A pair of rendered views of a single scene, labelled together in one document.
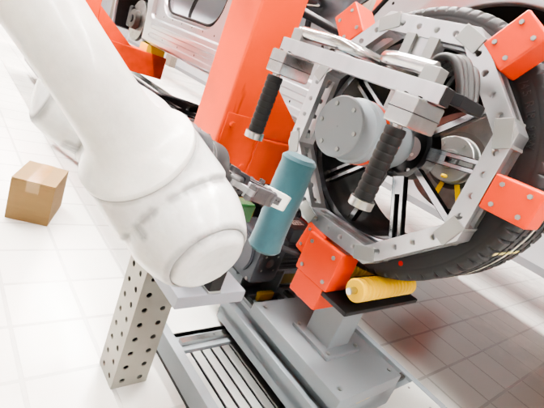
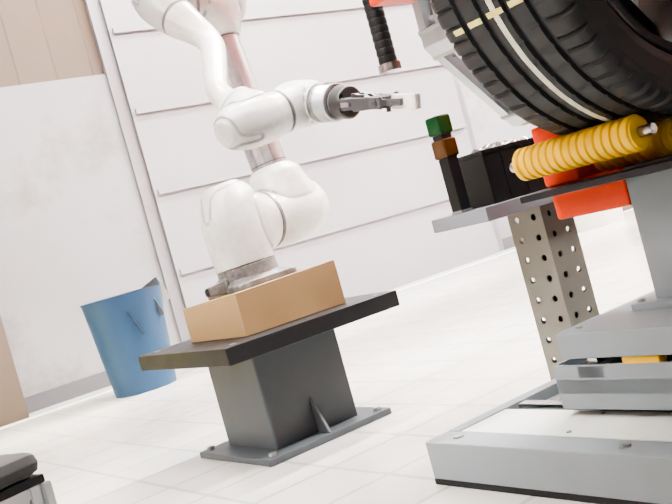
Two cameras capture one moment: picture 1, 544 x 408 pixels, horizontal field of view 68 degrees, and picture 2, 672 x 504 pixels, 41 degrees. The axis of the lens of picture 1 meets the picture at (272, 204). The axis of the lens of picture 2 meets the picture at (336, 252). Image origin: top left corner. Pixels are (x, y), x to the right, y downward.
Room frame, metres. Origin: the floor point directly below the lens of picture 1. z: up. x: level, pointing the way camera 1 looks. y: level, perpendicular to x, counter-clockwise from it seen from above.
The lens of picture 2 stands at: (0.80, -1.88, 0.50)
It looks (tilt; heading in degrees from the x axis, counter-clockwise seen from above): 2 degrees down; 100
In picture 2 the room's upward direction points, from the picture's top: 15 degrees counter-clockwise
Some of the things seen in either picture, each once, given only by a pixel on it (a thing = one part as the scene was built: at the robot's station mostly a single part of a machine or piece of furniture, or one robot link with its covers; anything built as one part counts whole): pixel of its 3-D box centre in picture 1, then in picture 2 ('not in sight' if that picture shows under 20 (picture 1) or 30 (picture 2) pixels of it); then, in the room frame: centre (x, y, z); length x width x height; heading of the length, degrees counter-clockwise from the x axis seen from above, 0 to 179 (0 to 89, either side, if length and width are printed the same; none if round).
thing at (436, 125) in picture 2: (240, 209); (438, 125); (0.75, 0.05, 0.64); 0.04 x 0.04 x 0.04; 45
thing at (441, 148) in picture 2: not in sight; (445, 148); (0.75, 0.05, 0.59); 0.04 x 0.04 x 0.04; 45
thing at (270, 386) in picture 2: not in sight; (279, 380); (0.18, 0.36, 0.15); 0.50 x 0.50 x 0.30; 45
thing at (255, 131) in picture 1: (265, 105); not in sight; (0.93, 0.10, 0.83); 0.04 x 0.04 x 0.16
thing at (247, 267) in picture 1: (277, 262); not in sight; (1.41, -0.10, 0.26); 0.42 x 0.18 x 0.35; 135
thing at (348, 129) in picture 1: (366, 134); not in sight; (0.93, -0.14, 0.85); 0.21 x 0.14 x 0.14; 135
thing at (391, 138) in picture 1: (378, 165); (380, 32); (0.69, -0.14, 0.83); 0.04 x 0.04 x 0.16
